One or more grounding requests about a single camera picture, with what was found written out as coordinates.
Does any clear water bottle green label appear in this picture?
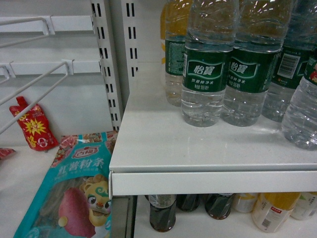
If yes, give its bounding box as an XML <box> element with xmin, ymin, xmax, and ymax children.
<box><xmin>282</xmin><ymin>51</ymin><xmax>317</xmax><ymax>151</ymax></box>

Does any white slotted shelf upright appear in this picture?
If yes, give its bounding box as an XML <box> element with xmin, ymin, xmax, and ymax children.
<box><xmin>91</xmin><ymin>0</ymin><xmax>138</xmax><ymax>131</ymax></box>

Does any water bottle rear left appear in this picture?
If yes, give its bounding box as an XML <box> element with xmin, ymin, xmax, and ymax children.
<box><xmin>165</xmin><ymin>0</ymin><xmax>193</xmax><ymax>107</ymax></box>

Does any water bottle front left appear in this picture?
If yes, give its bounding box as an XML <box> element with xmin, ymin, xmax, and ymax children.
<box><xmin>181</xmin><ymin>0</ymin><xmax>239</xmax><ymax>127</ymax></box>

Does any water bottle front middle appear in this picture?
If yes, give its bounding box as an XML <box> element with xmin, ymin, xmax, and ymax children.
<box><xmin>221</xmin><ymin>0</ymin><xmax>294</xmax><ymax>127</ymax></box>

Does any water bottle barcode right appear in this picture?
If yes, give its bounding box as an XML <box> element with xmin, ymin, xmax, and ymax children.
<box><xmin>262</xmin><ymin>0</ymin><xmax>317</xmax><ymax>122</ymax></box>

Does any dark tea bottle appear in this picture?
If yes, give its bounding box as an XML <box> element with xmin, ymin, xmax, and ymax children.
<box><xmin>148</xmin><ymin>194</ymin><xmax>176</xmax><ymax>233</ymax></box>
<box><xmin>205</xmin><ymin>193</ymin><xmax>234</xmax><ymax>220</ymax></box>
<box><xmin>176</xmin><ymin>194</ymin><xmax>200</xmax><ymax>212</ymax></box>

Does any orange juice bottle behind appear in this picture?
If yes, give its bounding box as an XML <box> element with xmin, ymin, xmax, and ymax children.
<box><xmin>160</xmin><ymin>3</ymin><xmax>166</xmax><ymax>65</ymax></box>

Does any teal noodle snack bag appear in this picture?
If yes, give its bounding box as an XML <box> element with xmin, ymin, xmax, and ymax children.
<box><xmin>14</xmin><ymin>131</ymin><xmax>118</xmax><ymax>238</ymax></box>

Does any yellow juice bottle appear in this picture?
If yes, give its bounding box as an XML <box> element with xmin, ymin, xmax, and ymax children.
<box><xmin>232</xmin><ymin>193</ymin><xmax>259</xmax><ymax>213</ymax></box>
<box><xmin>252</xmin><ymin>192</ymin><xmax>301</xmax><ymax>233</ymax></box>

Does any red sauce pouch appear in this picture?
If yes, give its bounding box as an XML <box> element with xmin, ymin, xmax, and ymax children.
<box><xmin>17</xmin><ymin>104</ymin><xmax>59</xmax><ymax>151</ymax></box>

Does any red packet edge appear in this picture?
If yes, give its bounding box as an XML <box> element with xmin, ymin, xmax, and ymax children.
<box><xmin>0</xmin><ymin>148</ymin><xmax>15</xmax><ymax>159</ymax></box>

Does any pale tea bottle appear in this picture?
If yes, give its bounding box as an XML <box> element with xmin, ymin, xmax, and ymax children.
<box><xmin>291</xmin><ymin>192</ymin><xmax>317</xmax><ymax>221</ymax></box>

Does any white wire display hook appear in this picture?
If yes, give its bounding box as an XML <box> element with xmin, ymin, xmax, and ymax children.
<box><xmin>0</xmin><ymin>59</ymin><xmax>74</xmax><ymax>134</ymax></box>
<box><xmin>0</xmin><ymin>16</ymin><xmax>55</xmax><ymax>48</ymax></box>

